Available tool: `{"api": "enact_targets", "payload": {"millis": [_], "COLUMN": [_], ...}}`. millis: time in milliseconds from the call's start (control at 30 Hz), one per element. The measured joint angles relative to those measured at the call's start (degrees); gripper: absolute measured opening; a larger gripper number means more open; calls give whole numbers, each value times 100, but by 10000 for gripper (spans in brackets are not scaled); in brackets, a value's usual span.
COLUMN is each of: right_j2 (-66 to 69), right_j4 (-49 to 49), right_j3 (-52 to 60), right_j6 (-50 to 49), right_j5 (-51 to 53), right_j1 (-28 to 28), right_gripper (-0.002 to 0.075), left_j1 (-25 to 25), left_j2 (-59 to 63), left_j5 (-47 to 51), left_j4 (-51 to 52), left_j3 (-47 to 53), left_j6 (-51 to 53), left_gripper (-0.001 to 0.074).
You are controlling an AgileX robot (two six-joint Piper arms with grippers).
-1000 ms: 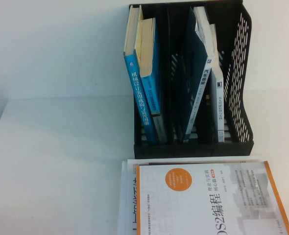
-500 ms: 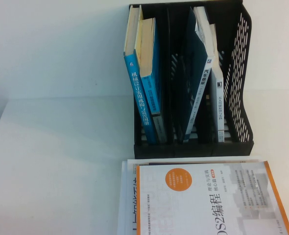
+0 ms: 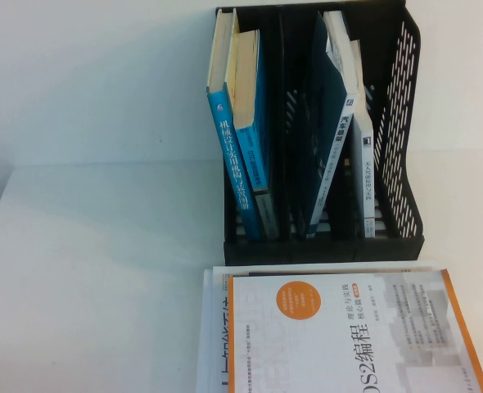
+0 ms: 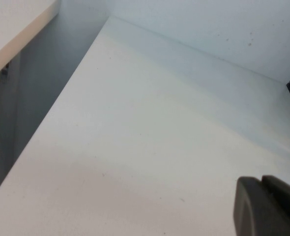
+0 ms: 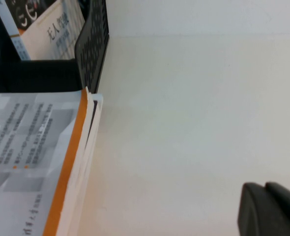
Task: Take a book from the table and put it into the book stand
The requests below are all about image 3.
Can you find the blue DTC paperback book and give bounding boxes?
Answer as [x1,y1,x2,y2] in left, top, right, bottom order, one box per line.
[224,29,282,241]

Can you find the thick blue hardcover book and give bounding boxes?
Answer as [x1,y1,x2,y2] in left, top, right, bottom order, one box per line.
[206,7,265,242]

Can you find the teal cover white spine book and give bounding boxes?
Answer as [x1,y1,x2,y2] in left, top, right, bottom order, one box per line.
[296,10,361,241]

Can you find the thin white spine book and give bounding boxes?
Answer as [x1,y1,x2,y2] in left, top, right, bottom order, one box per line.
[350,38,377,238]

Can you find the white orange ROS2 book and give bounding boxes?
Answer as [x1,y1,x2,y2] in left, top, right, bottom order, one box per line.
[227,269,483,393]

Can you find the plain white book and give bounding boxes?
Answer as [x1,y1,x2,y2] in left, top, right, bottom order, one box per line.
[195,269,214,393]

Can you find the black plastic book stand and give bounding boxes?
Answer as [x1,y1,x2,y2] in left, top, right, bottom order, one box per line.
[214,0,427,265]

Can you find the white book large black letters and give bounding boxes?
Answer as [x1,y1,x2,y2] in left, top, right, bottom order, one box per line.
[208,261,441,393]

